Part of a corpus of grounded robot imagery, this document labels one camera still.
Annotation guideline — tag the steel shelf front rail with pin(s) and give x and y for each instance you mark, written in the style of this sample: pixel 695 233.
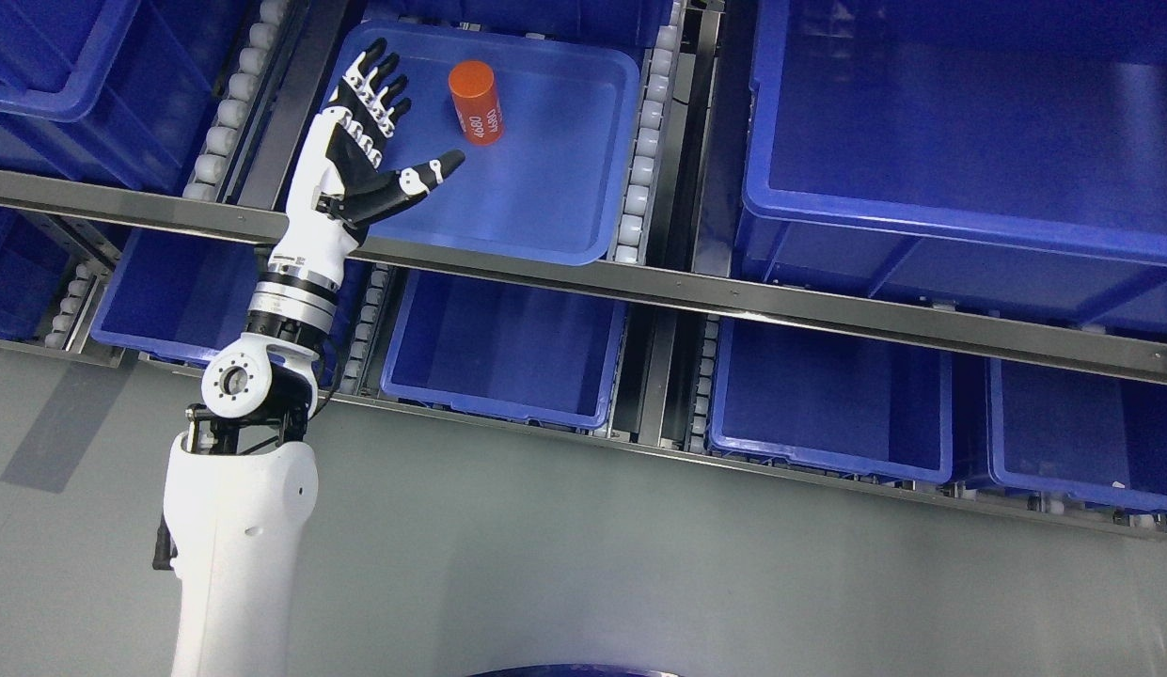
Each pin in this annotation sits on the steel shelf front rail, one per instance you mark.
pixel 1036 344

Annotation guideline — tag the large blue bin upper right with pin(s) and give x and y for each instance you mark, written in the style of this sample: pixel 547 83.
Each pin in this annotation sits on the large blue bin upper right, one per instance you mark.
pixel 1005 157

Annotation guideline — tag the blue bin lower right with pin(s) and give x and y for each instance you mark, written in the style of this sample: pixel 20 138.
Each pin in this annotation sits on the blue bin lower right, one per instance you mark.
pixel 852 406

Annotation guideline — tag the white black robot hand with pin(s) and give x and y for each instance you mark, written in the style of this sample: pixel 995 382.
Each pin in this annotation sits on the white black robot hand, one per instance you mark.
pixel 340 186

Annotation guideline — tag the shallow blue tray bin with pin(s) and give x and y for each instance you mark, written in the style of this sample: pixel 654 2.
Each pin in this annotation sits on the shallow blue tray bin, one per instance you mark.
pixel 551 188

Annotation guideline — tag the blue bin lower left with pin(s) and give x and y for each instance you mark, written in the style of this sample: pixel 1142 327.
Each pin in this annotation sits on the blue bin lower left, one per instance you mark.
pixel 178 297

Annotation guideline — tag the orange cylindrical capacitor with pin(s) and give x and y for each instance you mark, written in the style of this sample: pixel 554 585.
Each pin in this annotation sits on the orange cylindrical capacitor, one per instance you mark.
pixel 474 93

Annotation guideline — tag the blue bin lower middle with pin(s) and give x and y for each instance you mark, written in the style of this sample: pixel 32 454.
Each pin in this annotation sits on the blue bin lower middle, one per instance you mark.
pixel 505 351

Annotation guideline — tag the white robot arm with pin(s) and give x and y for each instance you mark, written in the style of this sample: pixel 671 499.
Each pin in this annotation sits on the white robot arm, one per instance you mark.
pixel 242 482

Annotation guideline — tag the blue bin far left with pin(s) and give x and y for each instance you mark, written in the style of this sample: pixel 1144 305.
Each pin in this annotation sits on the blue bin far left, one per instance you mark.
pixel 33 266

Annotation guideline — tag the blue bin far right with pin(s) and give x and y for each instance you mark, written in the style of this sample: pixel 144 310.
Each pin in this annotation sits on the blue bin far right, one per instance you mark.
pixel 1098 440

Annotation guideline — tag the blue bin upper left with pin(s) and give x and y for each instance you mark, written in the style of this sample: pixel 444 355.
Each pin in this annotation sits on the blue bin upper left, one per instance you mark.
pixel 112 92

